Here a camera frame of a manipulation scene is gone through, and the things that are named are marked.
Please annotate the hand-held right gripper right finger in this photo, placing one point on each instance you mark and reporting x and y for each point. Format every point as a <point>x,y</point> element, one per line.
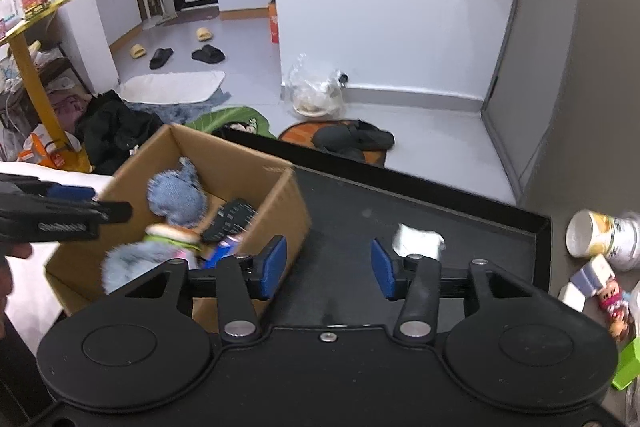
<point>382,267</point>

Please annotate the white and yellow tin can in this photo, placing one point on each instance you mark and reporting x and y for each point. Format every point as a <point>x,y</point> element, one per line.
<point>600,239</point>

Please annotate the yellow slipper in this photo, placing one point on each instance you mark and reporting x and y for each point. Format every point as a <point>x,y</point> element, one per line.
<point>204,34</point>
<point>138,51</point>

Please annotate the blue denim octopus plush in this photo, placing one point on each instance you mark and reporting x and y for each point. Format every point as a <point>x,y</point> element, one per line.
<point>175,197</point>

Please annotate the green plastic object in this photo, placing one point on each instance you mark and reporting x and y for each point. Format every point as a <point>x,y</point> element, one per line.
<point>629,364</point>

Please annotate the orange snack bag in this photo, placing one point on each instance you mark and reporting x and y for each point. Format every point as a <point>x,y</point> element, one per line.
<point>42,152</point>

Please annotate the black clothing pile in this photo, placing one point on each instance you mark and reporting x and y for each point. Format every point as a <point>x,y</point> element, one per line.
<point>115,132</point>

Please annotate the burger plush toy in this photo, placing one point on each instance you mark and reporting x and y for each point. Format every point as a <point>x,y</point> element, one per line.
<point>172,234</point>

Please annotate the grey partition panel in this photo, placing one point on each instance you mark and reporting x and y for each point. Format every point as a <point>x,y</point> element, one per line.
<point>550,57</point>

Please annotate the round orange mat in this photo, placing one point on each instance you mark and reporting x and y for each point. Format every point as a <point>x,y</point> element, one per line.
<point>295,134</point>

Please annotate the small doll figure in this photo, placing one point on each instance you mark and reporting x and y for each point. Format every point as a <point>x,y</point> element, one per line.
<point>614,309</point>

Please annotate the white floor mat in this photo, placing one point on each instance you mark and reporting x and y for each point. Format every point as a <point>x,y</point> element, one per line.
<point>170,86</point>

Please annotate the white soft cloth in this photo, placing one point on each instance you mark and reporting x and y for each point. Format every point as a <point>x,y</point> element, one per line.
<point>417,238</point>

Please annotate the green leaf cartoon mat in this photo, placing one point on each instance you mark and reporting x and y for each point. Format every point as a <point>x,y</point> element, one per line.
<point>210,119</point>

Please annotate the small white box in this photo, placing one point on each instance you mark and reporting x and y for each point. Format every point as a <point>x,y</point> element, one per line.
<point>587,279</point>

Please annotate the grey fluffy plush toy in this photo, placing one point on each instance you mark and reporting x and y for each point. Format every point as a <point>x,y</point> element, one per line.
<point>135,259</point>

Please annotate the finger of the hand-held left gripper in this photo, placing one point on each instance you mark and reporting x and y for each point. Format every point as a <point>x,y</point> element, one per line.
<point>60,222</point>
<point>72,193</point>

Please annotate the orange cardboard box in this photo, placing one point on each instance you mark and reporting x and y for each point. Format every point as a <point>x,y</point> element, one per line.
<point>274,24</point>

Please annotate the black tray table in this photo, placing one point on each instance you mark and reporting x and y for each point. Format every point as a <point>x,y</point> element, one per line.
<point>350,217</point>

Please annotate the person's left hand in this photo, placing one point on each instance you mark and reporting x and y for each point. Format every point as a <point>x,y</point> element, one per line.
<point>19,251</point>

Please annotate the yellow table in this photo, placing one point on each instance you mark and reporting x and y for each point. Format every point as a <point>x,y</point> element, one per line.
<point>35,87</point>

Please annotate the clear plastic bag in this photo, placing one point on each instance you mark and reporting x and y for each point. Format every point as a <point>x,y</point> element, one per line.
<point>315,94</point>

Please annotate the white cabinet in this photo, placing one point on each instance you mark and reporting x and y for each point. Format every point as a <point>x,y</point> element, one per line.
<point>117,2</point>

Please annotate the black remote control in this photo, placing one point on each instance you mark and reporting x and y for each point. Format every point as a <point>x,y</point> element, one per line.
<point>232,217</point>

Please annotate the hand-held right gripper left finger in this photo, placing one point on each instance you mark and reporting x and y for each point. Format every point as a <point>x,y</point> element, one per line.
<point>275,267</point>

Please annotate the dark doormat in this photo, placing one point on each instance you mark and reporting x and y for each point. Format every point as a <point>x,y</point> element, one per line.
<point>200,14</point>

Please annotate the pink clothing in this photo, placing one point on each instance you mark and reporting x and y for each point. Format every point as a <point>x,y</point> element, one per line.
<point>70,109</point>

